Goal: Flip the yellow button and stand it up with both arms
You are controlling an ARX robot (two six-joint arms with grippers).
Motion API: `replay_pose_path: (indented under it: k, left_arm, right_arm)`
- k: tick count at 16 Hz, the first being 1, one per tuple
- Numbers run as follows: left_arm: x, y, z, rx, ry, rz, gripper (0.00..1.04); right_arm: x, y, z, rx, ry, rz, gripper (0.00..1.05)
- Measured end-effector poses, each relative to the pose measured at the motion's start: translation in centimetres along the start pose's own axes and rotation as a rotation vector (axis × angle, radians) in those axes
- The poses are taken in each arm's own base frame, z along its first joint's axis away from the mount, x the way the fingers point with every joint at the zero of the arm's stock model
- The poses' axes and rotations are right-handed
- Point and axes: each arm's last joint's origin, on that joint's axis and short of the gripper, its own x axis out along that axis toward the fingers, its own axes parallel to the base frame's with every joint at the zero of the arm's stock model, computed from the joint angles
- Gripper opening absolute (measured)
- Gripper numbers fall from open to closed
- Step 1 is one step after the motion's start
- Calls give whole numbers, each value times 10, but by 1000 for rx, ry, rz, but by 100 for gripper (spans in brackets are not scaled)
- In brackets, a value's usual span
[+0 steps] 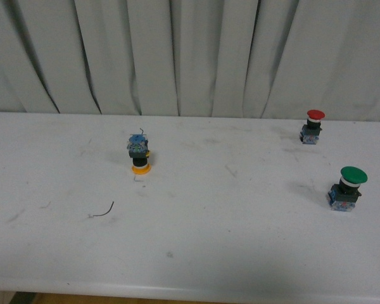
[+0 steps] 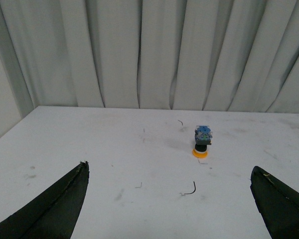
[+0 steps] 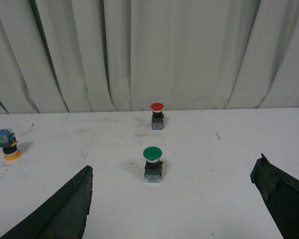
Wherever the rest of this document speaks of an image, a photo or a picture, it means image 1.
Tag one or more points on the yellow push button switch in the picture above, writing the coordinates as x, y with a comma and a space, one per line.
137, 147

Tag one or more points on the red push button switch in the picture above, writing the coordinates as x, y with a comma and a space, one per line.
309, 133

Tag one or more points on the white pleated curtain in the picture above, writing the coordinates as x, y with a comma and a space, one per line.
246, 59

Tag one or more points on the green push button switch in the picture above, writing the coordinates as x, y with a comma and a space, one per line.
344, 195

